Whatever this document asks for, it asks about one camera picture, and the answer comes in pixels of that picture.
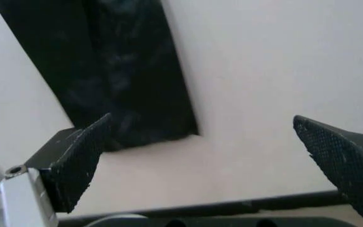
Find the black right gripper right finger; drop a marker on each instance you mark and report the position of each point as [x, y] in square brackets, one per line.
[342, 163]

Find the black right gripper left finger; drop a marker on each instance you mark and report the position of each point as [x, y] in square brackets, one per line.
[71, 165]

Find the black garbage bag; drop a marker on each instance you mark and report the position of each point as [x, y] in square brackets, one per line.
[106, 71]

